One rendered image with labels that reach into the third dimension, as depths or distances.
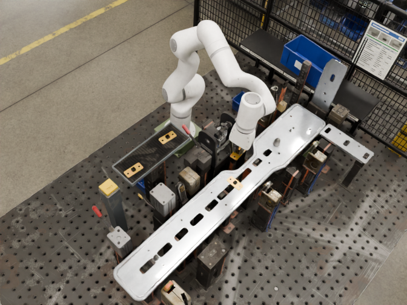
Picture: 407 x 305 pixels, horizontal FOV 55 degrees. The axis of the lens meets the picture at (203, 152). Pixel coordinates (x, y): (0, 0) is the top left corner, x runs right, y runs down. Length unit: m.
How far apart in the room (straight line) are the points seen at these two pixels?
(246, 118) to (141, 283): 0.81
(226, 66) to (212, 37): 0.13
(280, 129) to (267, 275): 0.77
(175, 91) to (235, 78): 0.53
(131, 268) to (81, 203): 0.66
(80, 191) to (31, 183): 1.02
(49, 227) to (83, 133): 1.36
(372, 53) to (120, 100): 2.17
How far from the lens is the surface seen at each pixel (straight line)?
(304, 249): 2.22
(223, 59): 1.58
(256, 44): 2.62
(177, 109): 2.18
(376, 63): 2.42
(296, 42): 2.56
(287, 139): 2.17
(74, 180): 2.38
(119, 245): 1.76
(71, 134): 3.49
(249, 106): 1.49
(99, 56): 4.09
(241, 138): 1.65
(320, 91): 2.32
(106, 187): 1.78
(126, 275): 1.77
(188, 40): 1.75
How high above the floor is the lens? 2.68
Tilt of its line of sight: 55 degrees down
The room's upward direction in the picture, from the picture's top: 5 degrees clockwise
